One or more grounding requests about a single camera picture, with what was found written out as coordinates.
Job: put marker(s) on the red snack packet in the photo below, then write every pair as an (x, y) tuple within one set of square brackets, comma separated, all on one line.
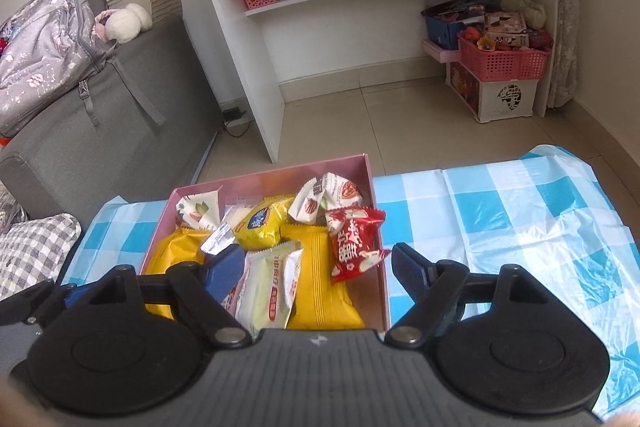
[(355, 242)]

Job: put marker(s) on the blue checked tablecloth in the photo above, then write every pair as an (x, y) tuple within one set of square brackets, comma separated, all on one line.
[(500, 207)]

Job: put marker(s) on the grey sofa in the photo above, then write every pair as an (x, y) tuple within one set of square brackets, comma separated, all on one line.
[(125, 122)]

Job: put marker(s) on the black power strip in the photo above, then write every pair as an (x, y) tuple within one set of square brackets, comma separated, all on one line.
[(235, 116)]

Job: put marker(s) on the blue storage box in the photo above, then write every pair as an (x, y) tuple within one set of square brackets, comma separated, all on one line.
[(442, 32)]

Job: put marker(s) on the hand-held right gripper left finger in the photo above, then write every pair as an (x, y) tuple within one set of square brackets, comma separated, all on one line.
[(225, 271)]

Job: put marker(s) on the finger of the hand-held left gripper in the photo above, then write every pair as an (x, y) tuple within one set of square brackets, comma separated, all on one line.
[(25, 313), (60, 294)]

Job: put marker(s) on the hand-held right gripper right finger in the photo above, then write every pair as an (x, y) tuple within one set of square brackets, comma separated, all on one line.
[(411, 264)]

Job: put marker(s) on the white plush toy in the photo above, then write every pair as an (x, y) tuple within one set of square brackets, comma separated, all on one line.
[(125, 24)]

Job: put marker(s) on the white patterned storage box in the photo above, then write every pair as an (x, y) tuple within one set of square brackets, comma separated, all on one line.
[(500, 99)]

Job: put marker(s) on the small silver snack packet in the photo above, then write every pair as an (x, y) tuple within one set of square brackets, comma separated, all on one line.
[(217, 239)]

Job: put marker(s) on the yellow snack packet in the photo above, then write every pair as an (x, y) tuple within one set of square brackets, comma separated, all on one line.
[(320, 287), (170, 257)]

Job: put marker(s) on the white nut snack packet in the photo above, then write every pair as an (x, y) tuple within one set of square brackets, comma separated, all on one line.
[(327, 197), (200, 209)]

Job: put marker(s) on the silver box with pink inside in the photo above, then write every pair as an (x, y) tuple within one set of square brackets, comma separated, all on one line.
[(350, 167)]

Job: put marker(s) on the yellow biscuit packet blue label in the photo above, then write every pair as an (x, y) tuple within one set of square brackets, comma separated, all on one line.
[(262, 224)]

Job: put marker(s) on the pink tray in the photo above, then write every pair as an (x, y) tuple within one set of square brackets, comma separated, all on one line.
[(440, 52)]

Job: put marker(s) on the white shelf desk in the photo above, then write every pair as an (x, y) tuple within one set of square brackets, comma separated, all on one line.
[(325, 37)]

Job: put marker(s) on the large pink basket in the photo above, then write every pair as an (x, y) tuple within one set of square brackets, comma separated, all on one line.
[(500, 62)]

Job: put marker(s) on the cream packet with red label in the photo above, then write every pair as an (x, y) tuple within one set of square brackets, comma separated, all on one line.
[(272, 287)]

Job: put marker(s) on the lace curtain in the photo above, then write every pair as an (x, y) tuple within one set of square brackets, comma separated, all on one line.
[(564, 17)]

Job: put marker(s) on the pale green plush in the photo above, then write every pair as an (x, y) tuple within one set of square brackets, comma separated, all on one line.
[(522, 7)]

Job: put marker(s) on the grey patterned backpack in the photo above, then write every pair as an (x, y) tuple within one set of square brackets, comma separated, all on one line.
[(45, 52)]

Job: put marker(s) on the grey checked pillow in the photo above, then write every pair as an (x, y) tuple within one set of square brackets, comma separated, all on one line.
[(35, 252)]

